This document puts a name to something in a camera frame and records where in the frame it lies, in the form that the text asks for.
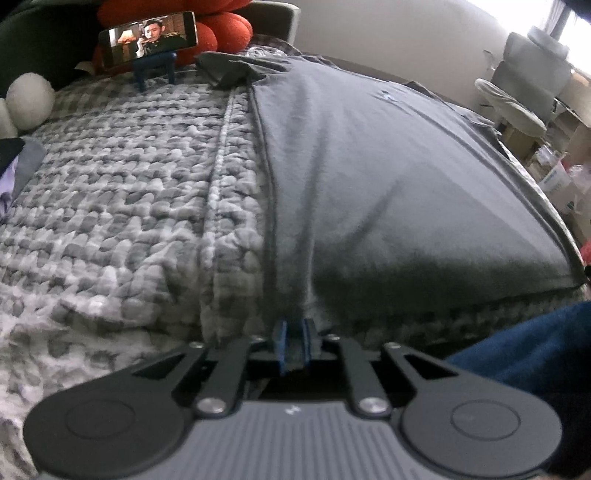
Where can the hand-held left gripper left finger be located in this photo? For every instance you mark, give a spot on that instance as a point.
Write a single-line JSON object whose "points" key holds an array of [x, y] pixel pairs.
{"points": [[280, 342]]}

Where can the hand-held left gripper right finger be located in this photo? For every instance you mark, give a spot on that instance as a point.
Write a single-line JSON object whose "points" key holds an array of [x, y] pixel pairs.
{"points": [[305, 340]]}

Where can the grey t-shirt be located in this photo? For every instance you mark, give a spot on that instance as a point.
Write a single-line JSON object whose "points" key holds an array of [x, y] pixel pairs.
{"points": [[369, 184]]}

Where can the grey white knit blanket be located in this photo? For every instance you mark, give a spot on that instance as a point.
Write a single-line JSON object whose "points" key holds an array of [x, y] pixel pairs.
{"points": [[115, 207]]}

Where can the person's dark clothing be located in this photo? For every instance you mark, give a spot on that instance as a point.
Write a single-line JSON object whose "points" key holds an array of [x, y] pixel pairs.
{"points": [[531, 350]]}

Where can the cardboard box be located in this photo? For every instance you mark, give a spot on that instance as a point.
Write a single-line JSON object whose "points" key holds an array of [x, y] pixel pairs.
{"points": [[521, 138]]}

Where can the white plastic bag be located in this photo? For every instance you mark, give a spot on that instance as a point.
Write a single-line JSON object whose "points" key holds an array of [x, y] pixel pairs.
{"points": [[554, 177]]}

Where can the blue phone stand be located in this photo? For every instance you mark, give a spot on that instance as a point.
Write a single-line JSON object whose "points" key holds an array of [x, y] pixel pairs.
{"points": [[154, 69]]}

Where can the orange knot cushion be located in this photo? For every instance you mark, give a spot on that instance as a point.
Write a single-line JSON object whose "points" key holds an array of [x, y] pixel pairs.
{"points": [[226, 32]]}

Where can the dark cloth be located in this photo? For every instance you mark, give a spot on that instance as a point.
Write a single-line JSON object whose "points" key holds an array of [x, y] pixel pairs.
{"points": [[23, 157]]}

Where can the smartphone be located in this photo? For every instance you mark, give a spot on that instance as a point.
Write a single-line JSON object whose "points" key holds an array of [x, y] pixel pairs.
{"points": [[147, 37]]}

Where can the white plush toy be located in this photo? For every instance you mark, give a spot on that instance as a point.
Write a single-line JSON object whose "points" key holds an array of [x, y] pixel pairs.
{"points": [[27, 101]]}

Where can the grey office chair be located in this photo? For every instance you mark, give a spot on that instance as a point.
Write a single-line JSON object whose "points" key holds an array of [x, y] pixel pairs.
{"points": [[531, 64]]}

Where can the dark grey sofa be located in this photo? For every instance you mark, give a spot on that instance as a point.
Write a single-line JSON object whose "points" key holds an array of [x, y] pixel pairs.
{"points": [[41, 37]]}

